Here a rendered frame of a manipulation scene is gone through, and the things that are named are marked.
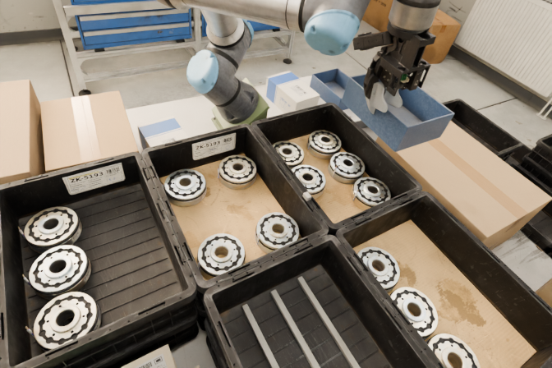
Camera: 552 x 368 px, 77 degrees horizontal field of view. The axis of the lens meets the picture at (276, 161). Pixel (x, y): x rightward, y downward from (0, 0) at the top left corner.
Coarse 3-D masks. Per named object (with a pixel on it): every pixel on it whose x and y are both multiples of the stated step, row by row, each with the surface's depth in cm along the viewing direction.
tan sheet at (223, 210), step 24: (192, 168) 96; (216, 168) 98; (216, 192) 92; (240, 192) 93; (264, 192) 94; (192, 216) 85; (216, 216) 86; (240, 216) 87; (192, 240) 81; (240, 240) 82
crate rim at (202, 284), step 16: (240, 128) 96; (176, 144) 88; (144, 160) 83; (272, 160) 88; (288, 176) 85; (160, 192) 77; (176, 224) 72; (320, 224) 76; (192, 256) 67; (272, 256) 69; (192, 272) 65; (240, 272) 66; (208, 288) 63
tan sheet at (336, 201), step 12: (300, 144) 110; (312, 156) 106; (324, 168) 103; (324, 192) 96; (336, 192) 97; (348, 192) 98; (324, 204) 94; (336, 204) 94; (348, 204) 95; (336, 216) 91; (348, 216) 92
